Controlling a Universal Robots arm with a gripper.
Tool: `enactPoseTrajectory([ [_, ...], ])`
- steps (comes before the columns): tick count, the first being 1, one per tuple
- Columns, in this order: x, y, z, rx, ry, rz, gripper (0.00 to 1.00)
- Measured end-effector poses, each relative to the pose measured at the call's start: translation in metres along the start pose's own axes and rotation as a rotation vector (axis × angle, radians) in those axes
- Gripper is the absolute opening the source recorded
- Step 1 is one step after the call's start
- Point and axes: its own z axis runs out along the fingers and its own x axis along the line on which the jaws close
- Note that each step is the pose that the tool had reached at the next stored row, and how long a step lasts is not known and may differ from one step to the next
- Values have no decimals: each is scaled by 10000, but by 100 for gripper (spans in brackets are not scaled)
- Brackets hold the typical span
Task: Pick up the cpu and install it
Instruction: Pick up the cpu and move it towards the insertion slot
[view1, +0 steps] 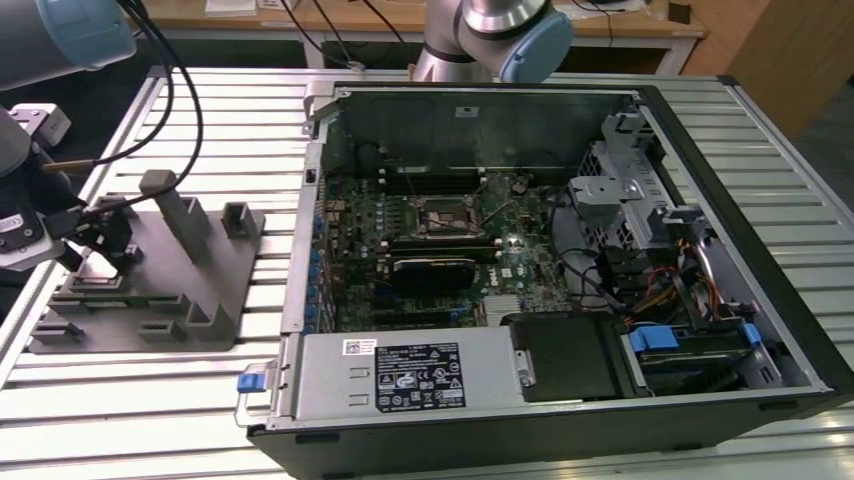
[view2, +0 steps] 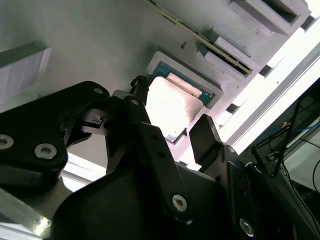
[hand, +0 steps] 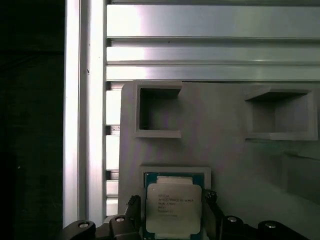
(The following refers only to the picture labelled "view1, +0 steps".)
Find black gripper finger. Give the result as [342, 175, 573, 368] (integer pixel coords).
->
[104, 215, 136, 274]
[56, 239, 90, 274]

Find metal socket cover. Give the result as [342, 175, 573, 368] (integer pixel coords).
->
[473, 171, 521, 223]

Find CPU socket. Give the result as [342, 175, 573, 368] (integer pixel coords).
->
[412, 194, 486, 239]

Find green RAM stick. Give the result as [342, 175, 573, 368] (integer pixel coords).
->
[79, 296, 182, 307]

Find grey parts rack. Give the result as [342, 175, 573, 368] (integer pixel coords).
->
[25, 169, 268, 355]

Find grey power supply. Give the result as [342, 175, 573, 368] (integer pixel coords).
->
[264, 327, 529, 432]

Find wooden desk white legs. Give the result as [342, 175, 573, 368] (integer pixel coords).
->
[130, 0, 710, 76]

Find black expansion slot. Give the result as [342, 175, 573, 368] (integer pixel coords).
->
[370, 308, 456, 327]

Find black graphics card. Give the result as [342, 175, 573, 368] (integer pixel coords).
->
[390, 257, 479, 292]

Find silver chipset heatsink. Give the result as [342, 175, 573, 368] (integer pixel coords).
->
[483, 294, 526, 321]

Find green motherboard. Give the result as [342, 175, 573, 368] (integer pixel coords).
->
[318, 167, 619, 334]

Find black PC case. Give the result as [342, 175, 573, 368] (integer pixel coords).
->
[236, 74, 854, 480]

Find black plastic shroud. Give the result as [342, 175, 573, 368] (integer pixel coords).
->
[499, 310, 642, 404]

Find silver metal drive cage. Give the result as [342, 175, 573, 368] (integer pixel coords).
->
[566, 112, 709, 251]

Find grey plastic bay latch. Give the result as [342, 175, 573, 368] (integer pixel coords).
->
[650, 207, 703, 241]
[599, 112, 655, 149]

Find blue disk carrier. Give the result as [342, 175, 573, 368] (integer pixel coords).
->
[626, 322, 763, 357]

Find black hard disk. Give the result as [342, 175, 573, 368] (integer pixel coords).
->
[637, 347, 754, 397]

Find wooden cabinet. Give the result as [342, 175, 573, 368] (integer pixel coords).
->
[681, 0, 854, 144]

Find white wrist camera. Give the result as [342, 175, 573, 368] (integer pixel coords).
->
[0, 197, 70, 272]

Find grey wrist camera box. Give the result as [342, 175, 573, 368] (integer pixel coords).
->
[7, 102, 74, 147]

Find black camera cable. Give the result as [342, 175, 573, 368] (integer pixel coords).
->
[39, 0, 206, 216]

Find grey card retention bracket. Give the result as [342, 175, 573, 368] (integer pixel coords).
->
[300, 81, 346, 139]

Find black wire bundle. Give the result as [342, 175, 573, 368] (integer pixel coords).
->
[553, 189, 646, 321]

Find orange yellow wire bundle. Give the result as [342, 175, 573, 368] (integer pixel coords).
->
[621, 267, 679, 324]

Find grey flat cable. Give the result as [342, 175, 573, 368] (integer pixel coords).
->
[679, 234, 730, 326]

